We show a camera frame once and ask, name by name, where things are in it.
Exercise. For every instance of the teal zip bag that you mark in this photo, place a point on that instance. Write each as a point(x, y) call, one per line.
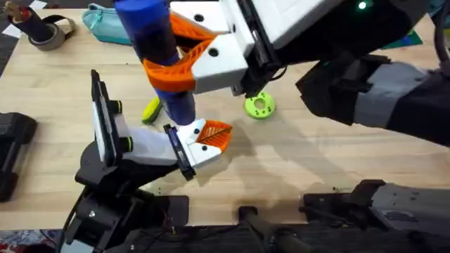
point(105, 26)

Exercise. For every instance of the black rail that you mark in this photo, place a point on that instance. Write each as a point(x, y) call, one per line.
point(218, 239)

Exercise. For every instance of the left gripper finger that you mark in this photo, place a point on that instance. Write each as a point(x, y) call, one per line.
point(205, 154)
point(190, 133)

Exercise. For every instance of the green disc with holes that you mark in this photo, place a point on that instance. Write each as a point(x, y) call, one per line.
point(265, 109)

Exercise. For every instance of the grey tape roll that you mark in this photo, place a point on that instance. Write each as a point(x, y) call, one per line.
point(56, 40)

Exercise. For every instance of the black upright wrist plate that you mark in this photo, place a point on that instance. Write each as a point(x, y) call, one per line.
point(103, 119)

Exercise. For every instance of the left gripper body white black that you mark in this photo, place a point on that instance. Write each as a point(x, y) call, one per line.
point(151, 147)

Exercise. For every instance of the green board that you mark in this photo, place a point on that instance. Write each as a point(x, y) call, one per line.
point(404, 41)

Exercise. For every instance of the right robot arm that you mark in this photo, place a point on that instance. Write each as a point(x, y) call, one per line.
point(404, 207)

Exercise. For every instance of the black tube with brown end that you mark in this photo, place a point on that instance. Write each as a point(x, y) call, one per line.
point(33, 26)

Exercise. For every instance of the black box device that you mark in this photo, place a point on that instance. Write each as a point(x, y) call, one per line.
point(14, 140)

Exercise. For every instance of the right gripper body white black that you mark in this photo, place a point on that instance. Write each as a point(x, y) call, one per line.
point(299, 21)

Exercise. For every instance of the blue electric screwdriver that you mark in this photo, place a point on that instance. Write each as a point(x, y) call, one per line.
point(147, 24)

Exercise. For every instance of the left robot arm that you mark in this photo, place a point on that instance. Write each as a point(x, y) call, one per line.
point(105, 214)

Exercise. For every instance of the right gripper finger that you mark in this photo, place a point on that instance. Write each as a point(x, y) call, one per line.
point(207, 12)
point(218, 66)

